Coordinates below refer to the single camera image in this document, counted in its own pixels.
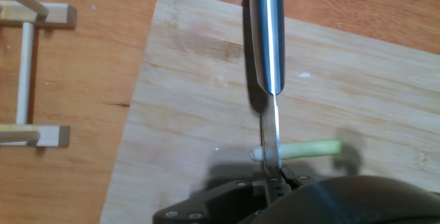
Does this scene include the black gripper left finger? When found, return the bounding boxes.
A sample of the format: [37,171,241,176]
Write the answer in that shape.
[153,179,272,224]

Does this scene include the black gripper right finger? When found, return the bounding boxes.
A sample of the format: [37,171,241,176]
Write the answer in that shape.
[280,165,310,192]

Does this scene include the green garlic stalk piece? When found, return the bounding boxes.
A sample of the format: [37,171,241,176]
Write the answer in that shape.
[250,139,344,163]

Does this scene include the steel cleaver knife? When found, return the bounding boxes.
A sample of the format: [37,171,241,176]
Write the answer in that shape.
[247,0,286,179]

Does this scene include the light wooden cutting board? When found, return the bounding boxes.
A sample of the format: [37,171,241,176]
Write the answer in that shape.
[99,0,440,224]

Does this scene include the large reddish wooden board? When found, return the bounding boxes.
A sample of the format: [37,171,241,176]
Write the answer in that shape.
[0,0,440,224]

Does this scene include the wooden peg dish rack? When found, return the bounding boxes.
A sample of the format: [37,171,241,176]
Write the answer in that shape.
[0,0,78,148]

